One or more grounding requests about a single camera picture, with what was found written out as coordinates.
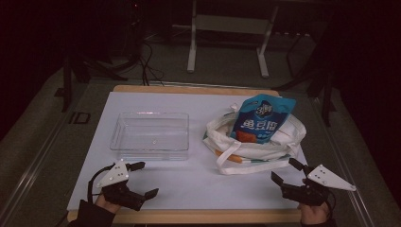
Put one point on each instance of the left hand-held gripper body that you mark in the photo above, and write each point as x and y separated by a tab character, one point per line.
116	176

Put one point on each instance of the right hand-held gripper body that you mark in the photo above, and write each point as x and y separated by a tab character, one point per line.
327	179

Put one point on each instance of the white canvas tote bag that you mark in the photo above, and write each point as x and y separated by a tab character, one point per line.
283	145

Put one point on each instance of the clear plastic container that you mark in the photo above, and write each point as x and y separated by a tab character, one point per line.
149	137

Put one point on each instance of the blue snack packet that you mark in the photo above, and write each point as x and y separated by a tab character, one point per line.
263	119

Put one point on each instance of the person's left hand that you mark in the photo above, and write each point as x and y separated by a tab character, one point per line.
107	205

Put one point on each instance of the person's right hand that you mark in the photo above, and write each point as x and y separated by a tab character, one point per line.
313	214

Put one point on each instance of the white table mat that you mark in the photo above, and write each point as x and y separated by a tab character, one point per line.
189	186

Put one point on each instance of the black metal stand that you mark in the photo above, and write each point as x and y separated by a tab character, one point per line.
66	82
326	94

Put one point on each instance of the black floor bracket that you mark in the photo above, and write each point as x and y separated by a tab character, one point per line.
79	117

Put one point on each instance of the white metal desk frame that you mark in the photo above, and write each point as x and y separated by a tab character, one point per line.
231	23

